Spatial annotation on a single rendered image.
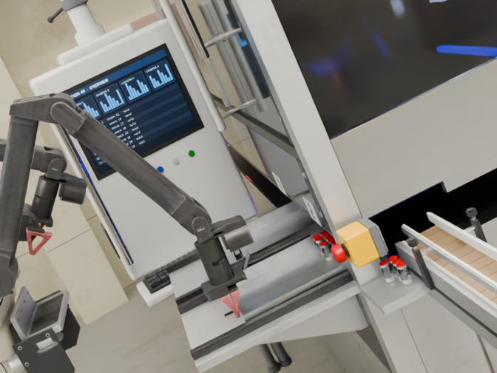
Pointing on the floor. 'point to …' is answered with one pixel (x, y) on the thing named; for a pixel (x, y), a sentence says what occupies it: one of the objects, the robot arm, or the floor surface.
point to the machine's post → (321, 166)
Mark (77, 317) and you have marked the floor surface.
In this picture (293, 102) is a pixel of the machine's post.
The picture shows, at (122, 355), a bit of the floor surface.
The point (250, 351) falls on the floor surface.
